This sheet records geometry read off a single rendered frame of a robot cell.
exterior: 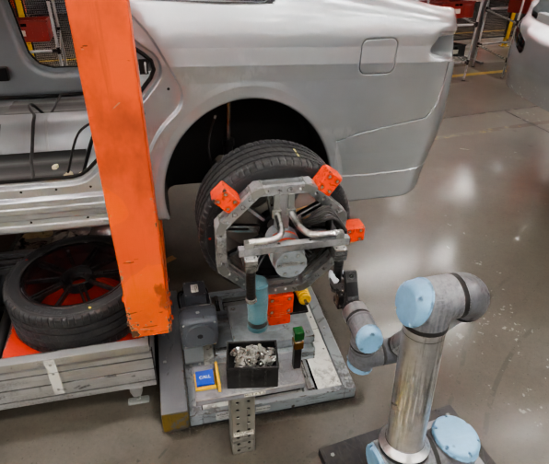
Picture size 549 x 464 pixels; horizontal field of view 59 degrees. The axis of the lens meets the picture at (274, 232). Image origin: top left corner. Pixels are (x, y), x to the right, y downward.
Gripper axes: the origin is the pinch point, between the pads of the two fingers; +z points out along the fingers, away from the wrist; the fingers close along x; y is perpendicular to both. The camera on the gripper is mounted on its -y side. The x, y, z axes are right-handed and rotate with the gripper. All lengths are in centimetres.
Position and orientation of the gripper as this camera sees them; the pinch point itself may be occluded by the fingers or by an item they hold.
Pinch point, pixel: (335, 270)
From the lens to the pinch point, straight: 192.3
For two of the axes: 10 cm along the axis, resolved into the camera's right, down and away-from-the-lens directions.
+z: -2.2, -5.5, 8.0
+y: -0.2, 8.3, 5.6
